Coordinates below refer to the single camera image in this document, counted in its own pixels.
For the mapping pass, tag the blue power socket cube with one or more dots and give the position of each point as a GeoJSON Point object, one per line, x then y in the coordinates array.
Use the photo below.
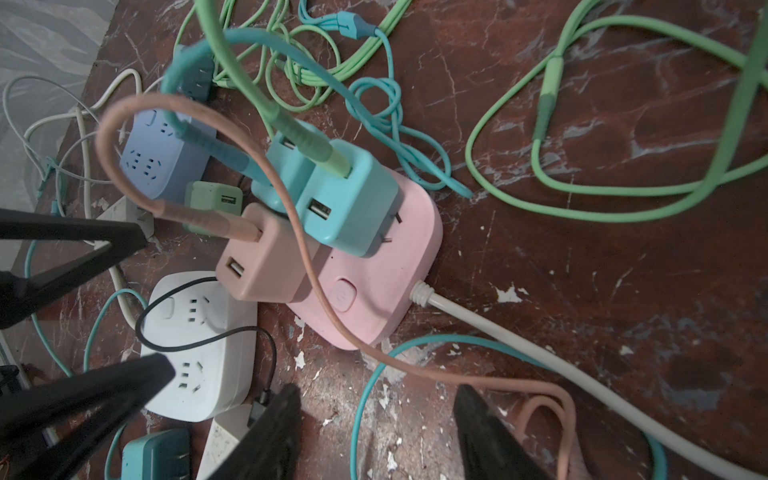
{"type": "Point", "coordinates": [157, 162]}

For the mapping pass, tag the green plug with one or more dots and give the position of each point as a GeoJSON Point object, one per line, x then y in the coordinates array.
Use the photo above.
{"type": "Point", "coordinates": [209, 196]}
{"type": "Point", "coordinates": [350, 214]}

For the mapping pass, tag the green plug in pink socket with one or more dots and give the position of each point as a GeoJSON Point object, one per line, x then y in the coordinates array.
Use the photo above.
{"type": "Point", "coordinates": [350, 214]}

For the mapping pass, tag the pink power socket cube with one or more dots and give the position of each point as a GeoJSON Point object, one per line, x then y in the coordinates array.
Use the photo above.
{"type": "Point", "coordinates": [372, 295]}

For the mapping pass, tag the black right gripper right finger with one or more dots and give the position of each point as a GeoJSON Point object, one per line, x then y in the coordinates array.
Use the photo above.
{"type": "Point", "coordinates": [488, 449]}

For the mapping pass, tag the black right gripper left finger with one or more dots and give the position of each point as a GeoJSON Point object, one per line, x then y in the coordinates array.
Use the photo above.
{"type": "Point", "coordinates": [271, 447]}

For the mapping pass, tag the pink charger plug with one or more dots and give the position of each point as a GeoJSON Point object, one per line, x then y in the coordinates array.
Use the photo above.
{"type": "Point", "coordinates": [270, 270]}

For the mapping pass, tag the white power socket cube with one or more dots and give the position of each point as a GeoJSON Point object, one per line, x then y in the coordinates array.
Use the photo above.
{"type": "Point", "coordinates": [210, 379]}

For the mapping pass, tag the white charger plug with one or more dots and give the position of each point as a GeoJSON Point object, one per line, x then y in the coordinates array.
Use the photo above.
{"type": "Point", "coordinates": [124, 210]}
{"type": "Point", "coordinates": [226, 431]}

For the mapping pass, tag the teal charger plug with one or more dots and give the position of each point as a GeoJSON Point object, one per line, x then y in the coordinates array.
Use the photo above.
{"type": "Point", "coordinates": [159, 455]}

